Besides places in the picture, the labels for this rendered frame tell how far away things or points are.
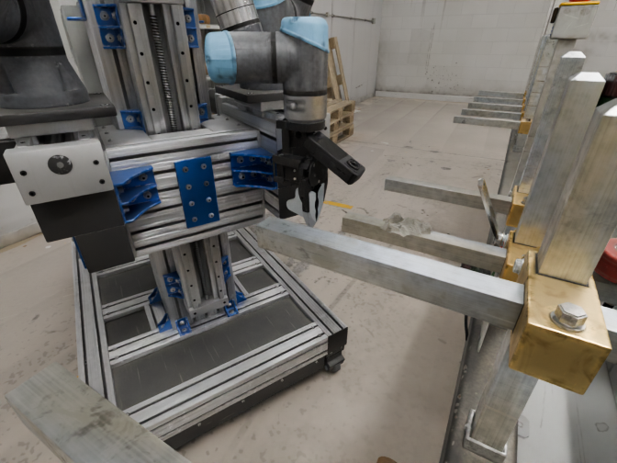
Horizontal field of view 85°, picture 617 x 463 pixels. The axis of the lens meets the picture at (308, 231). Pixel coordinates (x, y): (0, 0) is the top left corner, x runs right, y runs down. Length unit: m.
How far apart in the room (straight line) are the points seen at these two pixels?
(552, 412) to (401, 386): 0.80
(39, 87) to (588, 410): 1.10
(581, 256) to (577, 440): 0.42
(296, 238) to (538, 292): 0.23
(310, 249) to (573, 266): 0.23
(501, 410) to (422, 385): 1.02
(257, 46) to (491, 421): 0.59
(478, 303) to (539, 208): 0.29
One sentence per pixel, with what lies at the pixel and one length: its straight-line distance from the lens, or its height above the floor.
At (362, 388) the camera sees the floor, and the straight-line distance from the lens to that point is 1.43.
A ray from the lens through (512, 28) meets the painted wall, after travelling 8.28.
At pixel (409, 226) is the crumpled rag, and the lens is 0.60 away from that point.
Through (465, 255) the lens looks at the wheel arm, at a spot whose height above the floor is 0.85.
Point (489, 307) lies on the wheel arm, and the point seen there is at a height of 0.95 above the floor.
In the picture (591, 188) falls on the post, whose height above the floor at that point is 1.05.
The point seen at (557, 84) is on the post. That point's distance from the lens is 0.81.
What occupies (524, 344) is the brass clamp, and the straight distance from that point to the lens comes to 0.31.
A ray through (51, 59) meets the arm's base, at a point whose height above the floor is 1.12.
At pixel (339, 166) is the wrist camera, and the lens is 0.59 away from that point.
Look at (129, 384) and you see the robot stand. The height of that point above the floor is 0.21.
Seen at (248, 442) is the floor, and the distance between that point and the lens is 1.32.
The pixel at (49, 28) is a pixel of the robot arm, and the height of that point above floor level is 1.17.
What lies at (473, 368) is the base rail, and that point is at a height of 0.70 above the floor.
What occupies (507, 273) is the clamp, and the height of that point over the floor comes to 0.86.
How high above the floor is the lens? 1.15
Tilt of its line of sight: 29 degrees down
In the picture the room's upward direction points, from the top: straight up
